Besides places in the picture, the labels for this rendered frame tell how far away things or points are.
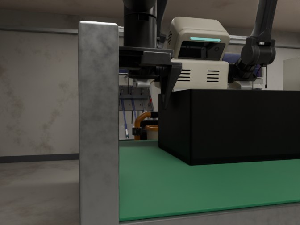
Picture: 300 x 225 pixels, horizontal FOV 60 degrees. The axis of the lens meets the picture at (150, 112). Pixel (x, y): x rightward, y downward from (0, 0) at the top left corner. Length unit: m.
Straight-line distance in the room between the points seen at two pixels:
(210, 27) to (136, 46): 0.66
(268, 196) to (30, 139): 5.10
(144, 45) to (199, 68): 0.63
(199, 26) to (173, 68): 0.62
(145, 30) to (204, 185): 0.26
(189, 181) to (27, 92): 5.02
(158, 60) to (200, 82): 0.64
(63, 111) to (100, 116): 4.97
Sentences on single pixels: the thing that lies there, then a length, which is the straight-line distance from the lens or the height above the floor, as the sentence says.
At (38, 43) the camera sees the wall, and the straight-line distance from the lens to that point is 5.34.
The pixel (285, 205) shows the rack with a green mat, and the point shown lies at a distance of 0.28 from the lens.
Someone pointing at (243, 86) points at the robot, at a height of 1.12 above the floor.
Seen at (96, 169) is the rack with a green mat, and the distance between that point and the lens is 0.20.
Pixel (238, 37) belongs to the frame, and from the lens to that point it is 3.52.
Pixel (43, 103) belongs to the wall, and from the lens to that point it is 5.21.
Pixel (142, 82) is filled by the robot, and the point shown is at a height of 1.12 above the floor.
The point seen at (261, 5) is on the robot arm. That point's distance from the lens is 1.09.
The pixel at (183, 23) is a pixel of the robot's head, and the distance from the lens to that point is 1.03.
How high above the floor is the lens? 1.04
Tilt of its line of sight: 2 degrees down
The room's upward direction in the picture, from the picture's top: straight up
